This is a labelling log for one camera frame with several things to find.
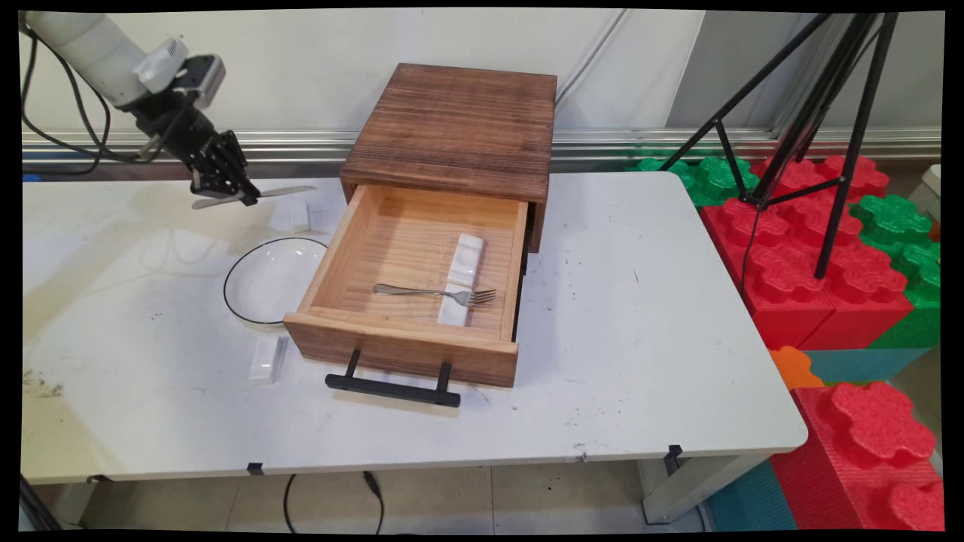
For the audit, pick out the silver metal fork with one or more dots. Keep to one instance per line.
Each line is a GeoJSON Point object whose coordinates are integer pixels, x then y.
{"type": "Point", "coordinates": [422, 291]}

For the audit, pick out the silver metal knife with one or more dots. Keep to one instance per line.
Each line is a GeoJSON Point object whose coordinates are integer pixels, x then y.
{"type": "Point", "coordinates": [290, 191]}

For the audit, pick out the dark brown wooden cabinet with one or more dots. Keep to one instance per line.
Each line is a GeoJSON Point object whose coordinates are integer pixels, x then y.
{"type": "Point", "coordinates": [452, 128]}

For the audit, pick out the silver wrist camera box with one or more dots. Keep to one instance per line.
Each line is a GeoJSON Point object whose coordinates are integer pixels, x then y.
{"type": "Point", "coordinates": [202, 79]}

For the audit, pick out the orange foam building block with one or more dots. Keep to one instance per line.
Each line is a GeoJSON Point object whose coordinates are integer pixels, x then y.
{"type": "Point", "coordinates": [794, 367]}

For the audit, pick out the aluminium wall rail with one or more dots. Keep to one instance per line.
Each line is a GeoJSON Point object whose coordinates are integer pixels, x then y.
{"type": "Point", "coordinates": [226, 141]}

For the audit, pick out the white table leg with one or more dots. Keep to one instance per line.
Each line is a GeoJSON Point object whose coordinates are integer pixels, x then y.
{"type": "Point", "coordinates": [685, 485]}

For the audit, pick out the red foam building block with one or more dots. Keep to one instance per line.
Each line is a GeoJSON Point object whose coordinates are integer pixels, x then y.
{"type": "Point", "coordinates": [776, 271]}
{"type": "Point", "coordinates": [866, 177]}
{"type": "Point", "coordinates": [866, 293]}
{"type": "Point", "coordinates": [874, 452]}

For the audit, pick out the black table edge clip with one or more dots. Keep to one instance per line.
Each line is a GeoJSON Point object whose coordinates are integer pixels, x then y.
{"type": "Point", "coordinates": [255, 468]}
{"type": "Point", "coordinates": [672, 452]}

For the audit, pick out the teal foam building block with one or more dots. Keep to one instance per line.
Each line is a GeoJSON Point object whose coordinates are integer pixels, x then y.
{"type": "Point", "coordinates": [866, 363]}

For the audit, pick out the green foam building block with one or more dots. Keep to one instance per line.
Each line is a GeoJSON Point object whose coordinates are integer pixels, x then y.
{"type": "Point", "coordinates": [911, 248]}
{"type": "Point", "coordinates": [715, 179]}

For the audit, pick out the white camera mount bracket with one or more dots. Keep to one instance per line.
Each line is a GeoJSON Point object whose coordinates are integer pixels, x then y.
{"type": "Point", "coordinates": [160, 64]}

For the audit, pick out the light wooden drawer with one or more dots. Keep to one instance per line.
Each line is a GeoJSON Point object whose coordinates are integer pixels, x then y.
{"type": "Point", "coordinates": [407, 248]}

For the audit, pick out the round plate with dark rim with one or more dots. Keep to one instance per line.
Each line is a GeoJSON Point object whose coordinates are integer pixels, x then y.
{"type": "Point", "coordinates": [271, 282]}

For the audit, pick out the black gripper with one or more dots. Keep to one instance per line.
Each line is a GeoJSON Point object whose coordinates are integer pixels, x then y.
{"type": "Point", "coordinates": [177, 124]}

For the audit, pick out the black tripod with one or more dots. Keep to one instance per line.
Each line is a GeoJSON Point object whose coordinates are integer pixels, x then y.
{"type": "Point", "coordinates": [858, 113]}

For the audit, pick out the white ceramic cutlery rest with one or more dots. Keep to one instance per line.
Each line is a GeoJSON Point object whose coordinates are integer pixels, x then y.
{"type": "Point", "coordinates": [267, 360]}
{"type": "Point", "coordinates": [467, 260]}
{"type": "Point", "coordinates": [453, 310]}
{"type": "Point", "coordinates": [300, 214]}

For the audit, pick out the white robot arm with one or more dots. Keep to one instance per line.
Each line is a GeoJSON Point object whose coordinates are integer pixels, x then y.
{"type": "Point", "coordinates": [83, 45]}

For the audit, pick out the teal foam floor mat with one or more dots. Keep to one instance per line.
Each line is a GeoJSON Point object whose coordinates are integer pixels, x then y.
{"type": "Point", "coordinates": [753, 500]}

